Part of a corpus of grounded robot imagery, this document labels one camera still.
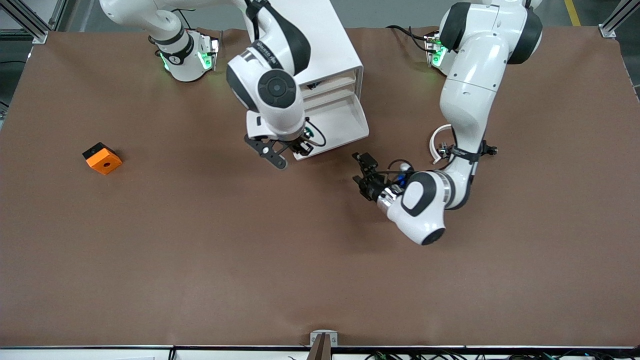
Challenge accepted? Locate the metal edge bracket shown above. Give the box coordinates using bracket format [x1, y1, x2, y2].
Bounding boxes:
[309, 330, 339, 360]

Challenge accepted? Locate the black base cable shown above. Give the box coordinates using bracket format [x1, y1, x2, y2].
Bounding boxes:
[386, 25, 432, 53]

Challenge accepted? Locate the orange and black block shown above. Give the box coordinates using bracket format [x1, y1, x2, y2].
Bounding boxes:
[82, 142, 123, 176]

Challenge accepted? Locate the black cable bundle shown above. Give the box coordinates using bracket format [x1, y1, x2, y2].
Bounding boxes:
[365, 350, 640, 360]

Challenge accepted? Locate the aluminium frame post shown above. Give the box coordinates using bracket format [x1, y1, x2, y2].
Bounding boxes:
[0, 0, 50, 44]
[598, 0, 640, 39]

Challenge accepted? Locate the white half-ring clamp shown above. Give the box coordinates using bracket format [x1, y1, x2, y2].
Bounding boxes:
[430, 124, 454, 165]

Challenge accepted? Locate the brown table cover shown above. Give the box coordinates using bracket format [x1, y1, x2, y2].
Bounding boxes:
[0, 26, 640, 348]

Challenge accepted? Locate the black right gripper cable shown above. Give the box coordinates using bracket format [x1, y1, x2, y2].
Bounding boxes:
[304, 119, 327, 149]

